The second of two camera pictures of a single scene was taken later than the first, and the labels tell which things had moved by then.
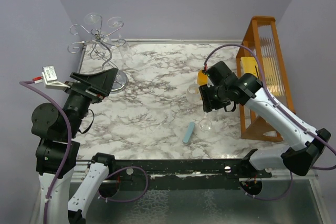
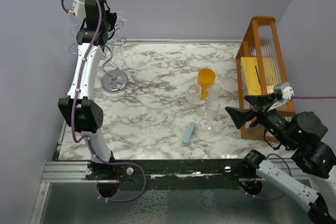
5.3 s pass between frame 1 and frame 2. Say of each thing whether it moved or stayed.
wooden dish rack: stayed
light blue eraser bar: stayed
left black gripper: moved
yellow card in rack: stayed
